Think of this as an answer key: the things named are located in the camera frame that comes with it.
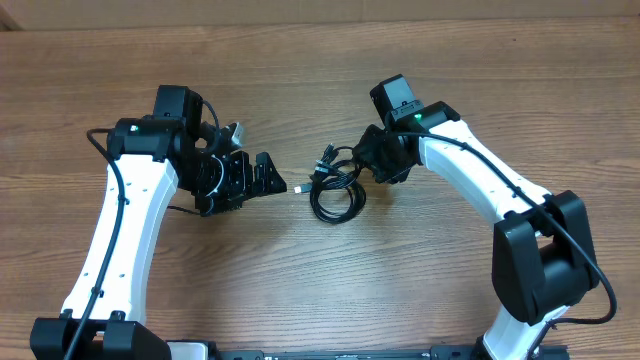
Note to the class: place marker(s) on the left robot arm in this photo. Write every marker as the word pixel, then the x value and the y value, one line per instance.
pixel 149 160

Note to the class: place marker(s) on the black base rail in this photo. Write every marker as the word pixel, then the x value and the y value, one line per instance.
pixel 345 354

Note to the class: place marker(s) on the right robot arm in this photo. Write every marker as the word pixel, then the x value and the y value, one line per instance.
pixel 543 258

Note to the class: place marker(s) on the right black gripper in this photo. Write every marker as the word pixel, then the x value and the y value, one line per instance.
pixel 365 152

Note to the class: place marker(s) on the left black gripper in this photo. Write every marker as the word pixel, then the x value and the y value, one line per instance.
pixel 242 185

